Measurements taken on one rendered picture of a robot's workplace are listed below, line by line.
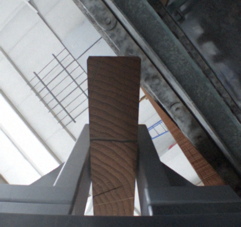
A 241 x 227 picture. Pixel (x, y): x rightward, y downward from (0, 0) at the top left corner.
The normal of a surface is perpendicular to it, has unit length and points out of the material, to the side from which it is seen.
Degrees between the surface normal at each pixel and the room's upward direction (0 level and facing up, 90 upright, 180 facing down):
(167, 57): 90
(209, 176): 90
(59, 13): 87
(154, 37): 90
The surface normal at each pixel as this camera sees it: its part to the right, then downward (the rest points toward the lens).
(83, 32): -0.09, 0.15
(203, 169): -0.63, -0.77
